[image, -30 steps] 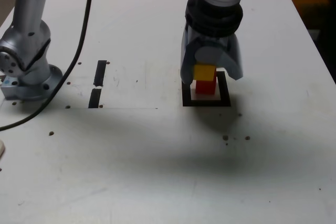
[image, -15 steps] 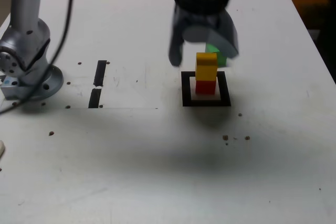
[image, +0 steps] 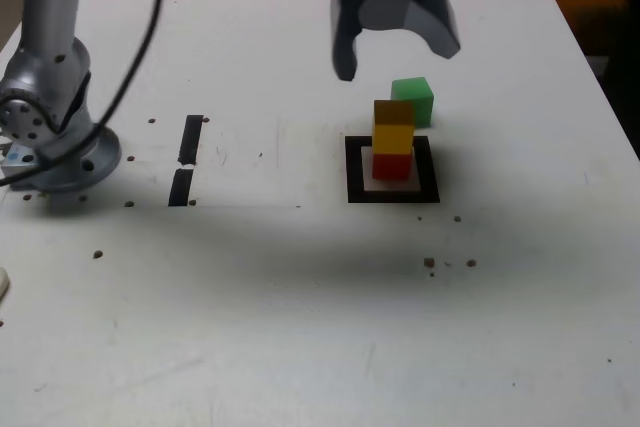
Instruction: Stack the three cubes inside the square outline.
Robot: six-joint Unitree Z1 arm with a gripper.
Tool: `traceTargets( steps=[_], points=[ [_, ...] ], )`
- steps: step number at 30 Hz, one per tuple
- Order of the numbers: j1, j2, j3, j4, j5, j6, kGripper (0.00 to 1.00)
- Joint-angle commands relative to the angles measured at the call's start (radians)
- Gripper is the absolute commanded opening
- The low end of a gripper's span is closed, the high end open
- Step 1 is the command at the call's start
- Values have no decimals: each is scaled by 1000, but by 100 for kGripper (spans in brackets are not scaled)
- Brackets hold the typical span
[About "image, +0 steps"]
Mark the green cube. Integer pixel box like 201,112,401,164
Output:
390,76,435,129

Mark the yellow cube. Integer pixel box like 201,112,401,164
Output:
372,99,416,156

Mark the red cube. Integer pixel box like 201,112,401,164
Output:
371,151,413,181

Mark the black tape square outline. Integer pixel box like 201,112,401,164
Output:
344,135,441,205

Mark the black tape strip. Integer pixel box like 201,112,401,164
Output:
167,114,205,208

